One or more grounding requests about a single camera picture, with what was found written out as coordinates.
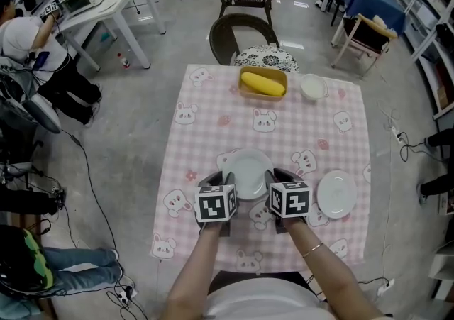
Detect white power strip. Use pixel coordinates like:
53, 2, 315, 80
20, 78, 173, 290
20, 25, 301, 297
375, 277, 397, 297
389, 125, 404, 145

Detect gold bracelet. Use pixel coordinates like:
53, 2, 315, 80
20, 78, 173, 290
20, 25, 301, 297
301, 241, 326, 259

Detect person's white shirt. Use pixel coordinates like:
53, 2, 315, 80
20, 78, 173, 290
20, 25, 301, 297
205, 277, 333, 320

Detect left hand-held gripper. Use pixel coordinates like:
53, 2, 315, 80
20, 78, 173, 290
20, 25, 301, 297
193, 170, 238, 238

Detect tan rectangular basket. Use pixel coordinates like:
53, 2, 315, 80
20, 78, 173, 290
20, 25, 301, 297
238, 65, 288, 102

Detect white box orange inside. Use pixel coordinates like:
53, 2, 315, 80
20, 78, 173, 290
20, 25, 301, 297
437, 190, 454, 216

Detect dark wicker chair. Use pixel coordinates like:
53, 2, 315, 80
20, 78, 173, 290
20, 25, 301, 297
209, 12, 281, 66

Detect yellow corn cob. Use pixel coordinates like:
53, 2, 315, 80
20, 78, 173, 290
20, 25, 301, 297
240, 72, 287, 96

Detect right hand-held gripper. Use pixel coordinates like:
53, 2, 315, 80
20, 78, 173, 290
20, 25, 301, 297
263, 167, 314, 235

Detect power strip with black plugs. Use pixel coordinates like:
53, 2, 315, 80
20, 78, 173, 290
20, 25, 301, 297
116, 285, 139, 304

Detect white storage rack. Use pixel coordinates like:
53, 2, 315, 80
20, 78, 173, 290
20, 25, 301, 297
375, 0, 454, 123

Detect white table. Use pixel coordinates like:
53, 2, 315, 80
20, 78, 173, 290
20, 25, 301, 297
56, 0, 167, 73

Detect floral seat cushion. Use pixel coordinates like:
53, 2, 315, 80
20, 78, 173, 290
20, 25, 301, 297
232, 45, 301, 74

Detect black power cable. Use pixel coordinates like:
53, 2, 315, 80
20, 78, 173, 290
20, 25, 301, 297
60, 128, 121, 277

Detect person's left forearm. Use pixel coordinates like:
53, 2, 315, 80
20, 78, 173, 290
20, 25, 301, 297
159, 222, 223, 320

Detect black green shell backpack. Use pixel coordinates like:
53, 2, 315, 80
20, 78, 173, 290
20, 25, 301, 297
0, 224, 56, 300

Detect white bowl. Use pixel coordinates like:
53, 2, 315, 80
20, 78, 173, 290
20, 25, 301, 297
299, 73, 329, 101

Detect pink checked tablecloth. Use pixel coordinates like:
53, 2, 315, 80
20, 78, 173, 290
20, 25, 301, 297
151, 64, 372, 275

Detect wooden chair with black cushion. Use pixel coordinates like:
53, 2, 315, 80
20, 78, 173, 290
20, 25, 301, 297
330, 13, 399, 80

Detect person's right forearm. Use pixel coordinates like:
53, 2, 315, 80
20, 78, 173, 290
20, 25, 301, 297
282, 217, 387, 320

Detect person's black trousers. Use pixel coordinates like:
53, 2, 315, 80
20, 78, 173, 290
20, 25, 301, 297
207, 270, 320, 298

